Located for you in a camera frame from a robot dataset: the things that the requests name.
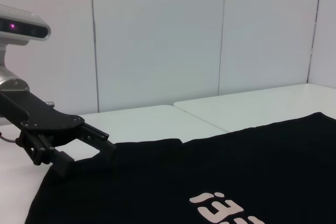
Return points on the black shirt with FREE print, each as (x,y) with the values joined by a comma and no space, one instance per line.
(199,171)

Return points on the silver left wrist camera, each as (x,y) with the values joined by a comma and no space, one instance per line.
(23,27)

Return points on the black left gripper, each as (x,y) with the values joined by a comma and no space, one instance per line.
(39,116)

